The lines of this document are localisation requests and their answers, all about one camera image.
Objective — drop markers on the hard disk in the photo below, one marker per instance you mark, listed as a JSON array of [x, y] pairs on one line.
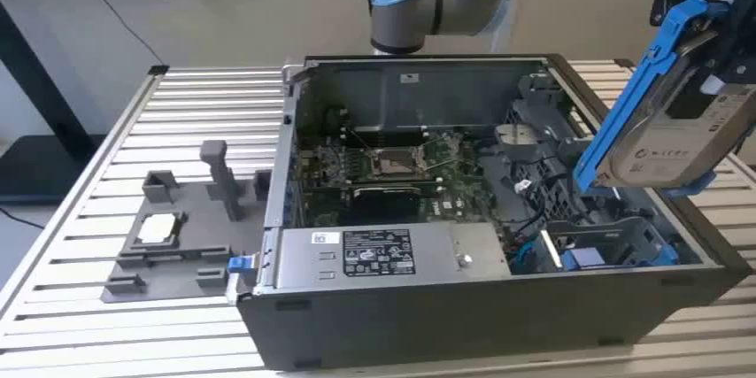
[[661, 152]]

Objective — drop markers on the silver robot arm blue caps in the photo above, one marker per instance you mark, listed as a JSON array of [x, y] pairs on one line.
[[407, 15]]

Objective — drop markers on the gray disk bay cage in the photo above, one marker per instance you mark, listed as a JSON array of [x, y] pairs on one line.
[[531, 99]]

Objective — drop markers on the black table corner cap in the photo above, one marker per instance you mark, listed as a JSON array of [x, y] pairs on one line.
[[623, 62], [159, 71]]

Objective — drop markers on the green motherboard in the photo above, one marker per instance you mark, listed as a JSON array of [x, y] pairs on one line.
[[467, 192]]

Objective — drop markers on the CPU socket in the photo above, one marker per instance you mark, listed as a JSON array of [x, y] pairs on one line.
[[395, 163]]

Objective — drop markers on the black graphics card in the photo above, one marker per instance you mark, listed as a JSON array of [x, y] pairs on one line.
[[384, 205]]

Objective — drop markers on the black open PC case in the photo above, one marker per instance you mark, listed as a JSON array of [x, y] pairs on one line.
[[413, 329]]

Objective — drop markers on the silver power supply unit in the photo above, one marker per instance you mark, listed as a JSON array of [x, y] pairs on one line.
[[307, 263]]

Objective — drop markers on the blue case latch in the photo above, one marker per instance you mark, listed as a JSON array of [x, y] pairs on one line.
[[239, 263]]

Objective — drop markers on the silver CPU chip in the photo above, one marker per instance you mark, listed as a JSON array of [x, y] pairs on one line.
[[157, 228]]

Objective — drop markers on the gray parts rack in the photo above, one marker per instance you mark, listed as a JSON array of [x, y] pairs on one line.
[[177, 276]]

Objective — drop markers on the black monitor stand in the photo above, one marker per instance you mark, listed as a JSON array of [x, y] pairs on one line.
[[41, 165]]

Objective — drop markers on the white post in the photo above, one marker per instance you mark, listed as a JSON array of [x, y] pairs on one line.
[[509, 41]]

